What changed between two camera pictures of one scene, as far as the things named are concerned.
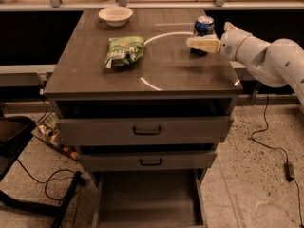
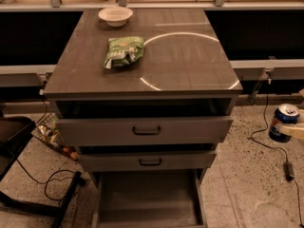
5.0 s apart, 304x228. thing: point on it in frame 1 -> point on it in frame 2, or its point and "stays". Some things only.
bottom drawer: (149, 198) stays
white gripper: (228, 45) -> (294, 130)
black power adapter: (289, 171) stays
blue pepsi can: (203, 26) -> (284, 114)
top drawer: (144, 122) stays
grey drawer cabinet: (146, 116) stays
